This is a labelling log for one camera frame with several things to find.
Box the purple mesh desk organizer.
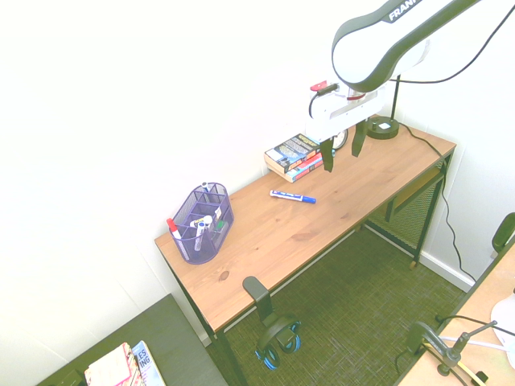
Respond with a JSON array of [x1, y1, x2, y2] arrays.
[[167, 181, 235, 265]]

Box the red and blue book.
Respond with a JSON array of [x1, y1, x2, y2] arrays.
[[284, 154, 325, 184]]

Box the black desk lamp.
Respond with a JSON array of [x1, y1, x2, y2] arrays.
[[366, 75, 402, 141]]

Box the black and blue headphones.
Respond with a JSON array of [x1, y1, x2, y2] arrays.
[[253, 315, 302, 370]]

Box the black robot camera cable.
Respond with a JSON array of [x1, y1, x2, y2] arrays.
[[307, 3, 515, 121]]

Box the wrist camera with red mount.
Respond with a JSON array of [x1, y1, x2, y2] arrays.
[[308, 80, 340, 97]]

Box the dark side table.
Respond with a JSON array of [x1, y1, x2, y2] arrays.
[[35, 293, 230, 386]]

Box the wooden desk with black frame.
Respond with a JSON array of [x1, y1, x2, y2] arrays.
[[154, 114, 458, 386]]

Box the blue capped whiteboard marker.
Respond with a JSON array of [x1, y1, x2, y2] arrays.
[[269, 189, 317, 205]]

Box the black chair back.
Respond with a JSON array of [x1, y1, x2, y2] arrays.
[[492, 212, 515, 253]]

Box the light wooden robot table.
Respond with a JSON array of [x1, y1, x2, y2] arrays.
[[392, 240, 515, 386]]

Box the small stack of books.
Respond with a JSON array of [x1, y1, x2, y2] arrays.
[[131, 340, 167, 386]]

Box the thin black cable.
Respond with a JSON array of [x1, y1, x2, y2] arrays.
[[435, 314, 515, 338]]

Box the white cable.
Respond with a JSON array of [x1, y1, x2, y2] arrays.
[[442, 339, 505, 348]]

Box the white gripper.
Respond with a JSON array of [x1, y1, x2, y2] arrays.
[[304, 84, 389, 174]]

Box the black lamp power cable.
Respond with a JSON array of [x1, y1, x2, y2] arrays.
[[398, 122, 478, 282]]

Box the black headphone hook clamp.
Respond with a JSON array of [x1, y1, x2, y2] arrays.
[[241, 275, 278, 326]]

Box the black metal clamp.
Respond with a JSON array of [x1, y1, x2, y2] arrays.
[[406, 319, 500, 379]]

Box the black paperback book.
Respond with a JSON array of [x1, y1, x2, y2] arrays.
[[264, 133, 323, 175]]

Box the white marker with blue cap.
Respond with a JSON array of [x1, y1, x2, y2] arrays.
[[193, 215, 213, 253]]

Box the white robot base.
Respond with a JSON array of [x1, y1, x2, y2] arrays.
[[490, 288, 515, 347]]

